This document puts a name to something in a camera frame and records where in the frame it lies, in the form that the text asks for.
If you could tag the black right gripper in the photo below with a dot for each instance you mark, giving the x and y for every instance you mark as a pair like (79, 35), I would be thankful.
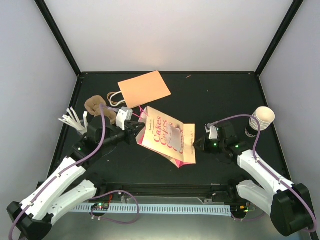
(204, 146)

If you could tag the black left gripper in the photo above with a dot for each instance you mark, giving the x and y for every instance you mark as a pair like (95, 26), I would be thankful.
(131, 132)

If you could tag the cream cakes paper bag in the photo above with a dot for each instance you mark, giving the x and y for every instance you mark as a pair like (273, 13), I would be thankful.
(167, 137)

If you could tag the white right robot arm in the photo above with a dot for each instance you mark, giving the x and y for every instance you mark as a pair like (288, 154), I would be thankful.
(288, 205)

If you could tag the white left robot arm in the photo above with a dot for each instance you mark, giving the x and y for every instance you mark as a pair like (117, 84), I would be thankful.
(36, 214)

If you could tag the plain brown paper bag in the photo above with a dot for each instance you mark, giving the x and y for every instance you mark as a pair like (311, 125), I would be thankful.
(139, 90)

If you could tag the brown pulp cup carriers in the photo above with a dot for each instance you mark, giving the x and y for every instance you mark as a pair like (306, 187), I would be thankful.
(96, 105)

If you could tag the white straws bundle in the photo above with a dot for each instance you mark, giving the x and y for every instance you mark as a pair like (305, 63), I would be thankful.
(72, 119)

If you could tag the stack of paper cups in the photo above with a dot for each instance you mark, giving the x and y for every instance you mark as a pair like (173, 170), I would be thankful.
(262, 115)

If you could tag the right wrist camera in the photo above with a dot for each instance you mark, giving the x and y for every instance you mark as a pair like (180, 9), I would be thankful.
(212, 131)

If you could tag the light blue cable duct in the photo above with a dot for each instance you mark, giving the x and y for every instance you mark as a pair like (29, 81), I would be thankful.
(155, 209)

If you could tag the black frame post left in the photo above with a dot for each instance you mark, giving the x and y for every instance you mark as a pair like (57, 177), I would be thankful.
(48, 17)

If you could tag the black frame post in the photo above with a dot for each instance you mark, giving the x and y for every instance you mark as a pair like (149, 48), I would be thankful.
(48, 17)
(283, 27)

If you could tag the black frame post right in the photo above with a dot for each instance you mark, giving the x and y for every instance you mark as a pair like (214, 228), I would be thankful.
(283, 27)

